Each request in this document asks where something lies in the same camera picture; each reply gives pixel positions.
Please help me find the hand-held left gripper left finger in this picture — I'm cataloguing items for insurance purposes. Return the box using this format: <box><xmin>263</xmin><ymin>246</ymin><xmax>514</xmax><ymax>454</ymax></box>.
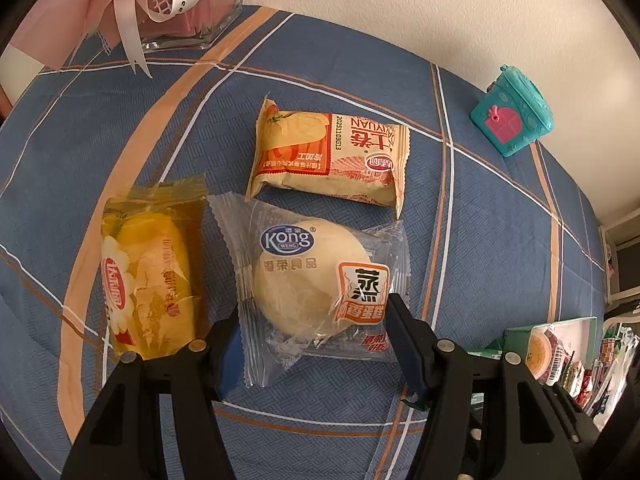
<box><xmin>60</xmin><ymin>307</ymin><xmax>244</xmax><ymax>480</ymax></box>

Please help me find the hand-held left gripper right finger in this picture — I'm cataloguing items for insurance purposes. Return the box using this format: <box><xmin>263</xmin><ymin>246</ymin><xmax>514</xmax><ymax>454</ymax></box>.
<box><xmin>386</xmin><ymin>293</ymin><xmax>585</xmax><ymax>480</ymax></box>

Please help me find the clear steamed cake packet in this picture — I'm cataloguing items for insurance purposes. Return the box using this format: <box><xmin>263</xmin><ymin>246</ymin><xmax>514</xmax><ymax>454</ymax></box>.
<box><xmin>207</xmin><ymin>191</ymin><xmax>412</xmax><ymax>388</ymax></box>

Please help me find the white box with green rim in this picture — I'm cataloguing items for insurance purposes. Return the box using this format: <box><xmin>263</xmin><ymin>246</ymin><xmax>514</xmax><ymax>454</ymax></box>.
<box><xmin>502</xmin><ymin>316</ymin><xmax>600</xmax><ymax>401</ymax></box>

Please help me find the yellow cake packet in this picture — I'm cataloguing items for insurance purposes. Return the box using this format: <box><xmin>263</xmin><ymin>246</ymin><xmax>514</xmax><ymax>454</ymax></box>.
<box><xmin>99</xmin><ymin>172</ymin><xmax>210</xmax><ymax>363</ymax></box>

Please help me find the blue plaid cloth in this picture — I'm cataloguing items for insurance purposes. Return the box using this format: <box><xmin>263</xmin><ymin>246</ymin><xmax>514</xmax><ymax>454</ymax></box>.
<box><xmin>0</xmin><ymin>5</ymin><xmax>608</xmax><ymax>480</ymax></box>

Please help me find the orange lid jelly cup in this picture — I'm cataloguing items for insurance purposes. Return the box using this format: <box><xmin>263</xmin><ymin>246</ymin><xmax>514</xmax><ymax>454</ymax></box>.
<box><xmin>527</xmin><ymin>324</ymin><xmax>571</xmax><ymax>383</ymax></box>

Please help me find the orange and cream bread packet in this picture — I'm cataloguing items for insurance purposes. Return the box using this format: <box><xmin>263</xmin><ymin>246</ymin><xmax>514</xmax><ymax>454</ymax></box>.
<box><xmin>246</xmin><ymin>94</ymin><xmax>411</xmax><ymax>217</ymax></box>

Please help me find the pile of snack packets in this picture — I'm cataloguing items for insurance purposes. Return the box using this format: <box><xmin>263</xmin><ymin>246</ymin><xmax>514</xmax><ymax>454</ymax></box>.
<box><xmin>550</xmin><ymin>320</ymin><xmax>638</xmax><ymax>413</ymax></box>

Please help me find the white shelf unit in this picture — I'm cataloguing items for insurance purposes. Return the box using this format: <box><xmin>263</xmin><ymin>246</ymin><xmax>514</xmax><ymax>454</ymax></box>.
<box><xmin>597</xmin><ymin>217</ymin><xmax>640</xmax><ymax>311</ymax></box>

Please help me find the teal toy box pink door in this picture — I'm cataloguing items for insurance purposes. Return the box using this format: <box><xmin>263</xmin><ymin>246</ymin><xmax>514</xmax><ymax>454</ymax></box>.
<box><xmin>470</xmin><ymin>64</ymin><xmax>555</xmax><ymax>160</ymax></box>

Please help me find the clear glass vase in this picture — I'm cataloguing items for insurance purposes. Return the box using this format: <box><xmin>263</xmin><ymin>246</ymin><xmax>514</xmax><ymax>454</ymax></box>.
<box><xmin>137</xmin><ymin>0</ymin><xmax>244</xmax><ymax>52</ymax></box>

